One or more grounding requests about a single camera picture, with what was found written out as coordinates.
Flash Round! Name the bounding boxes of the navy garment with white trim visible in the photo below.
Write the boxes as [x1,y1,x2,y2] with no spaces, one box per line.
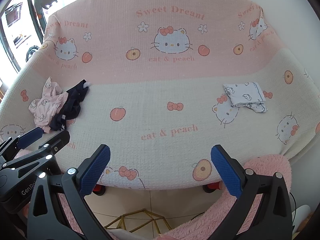
[49,79,91,132]

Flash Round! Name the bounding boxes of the black loop cable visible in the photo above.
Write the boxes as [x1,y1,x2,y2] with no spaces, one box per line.
[289,192,298,221]

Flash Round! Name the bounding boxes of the person's pink fluffy robe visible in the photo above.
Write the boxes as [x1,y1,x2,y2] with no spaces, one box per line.
[12,149,293,240]

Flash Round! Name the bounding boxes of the pink printed pants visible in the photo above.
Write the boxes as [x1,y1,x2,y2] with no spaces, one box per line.
[28,76,69,133]

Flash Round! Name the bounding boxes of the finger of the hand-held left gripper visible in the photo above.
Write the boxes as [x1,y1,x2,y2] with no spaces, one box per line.
[0,129,71,176]
[0,127,44,159]

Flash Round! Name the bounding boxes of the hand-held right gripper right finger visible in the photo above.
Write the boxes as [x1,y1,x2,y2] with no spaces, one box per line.
[210,144,293,240]

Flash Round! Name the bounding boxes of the red sofa foot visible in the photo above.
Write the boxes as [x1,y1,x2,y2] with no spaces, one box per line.
[202,181,223,193]
[92,184,107,196]

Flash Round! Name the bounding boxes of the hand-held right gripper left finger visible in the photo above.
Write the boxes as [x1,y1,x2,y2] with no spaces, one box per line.
[27,144,111,240]

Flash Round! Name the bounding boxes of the white printed folded garment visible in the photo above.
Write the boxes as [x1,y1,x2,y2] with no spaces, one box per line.
[222,81,268,114]

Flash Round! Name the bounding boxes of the round black wheel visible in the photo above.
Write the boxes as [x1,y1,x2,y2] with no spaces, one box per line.
[25,45,40,62]

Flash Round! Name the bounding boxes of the gold wire frame stool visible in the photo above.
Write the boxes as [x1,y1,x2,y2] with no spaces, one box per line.
[104,207,175,233]

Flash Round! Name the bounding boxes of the black window frame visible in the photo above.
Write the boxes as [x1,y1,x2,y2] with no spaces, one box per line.
[0,0,50,73]

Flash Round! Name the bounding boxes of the pink cream cat printed blanket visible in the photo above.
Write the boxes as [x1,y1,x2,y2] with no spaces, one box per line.
[0,0,320,190]

